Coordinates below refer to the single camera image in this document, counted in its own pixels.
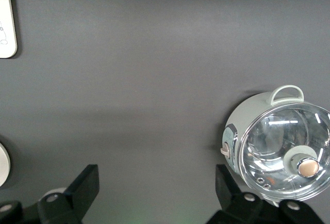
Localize glass pot lid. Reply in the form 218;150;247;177
238;102;330;201

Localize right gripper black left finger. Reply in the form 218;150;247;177
0;164;100;224

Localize round cream plate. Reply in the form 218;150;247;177
0;142;11;187

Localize pale green electric pot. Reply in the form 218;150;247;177
221;84;330;208

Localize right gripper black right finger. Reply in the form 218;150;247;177
206;164;325;224

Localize cream tray with bear print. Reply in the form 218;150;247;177
0;0;18;59

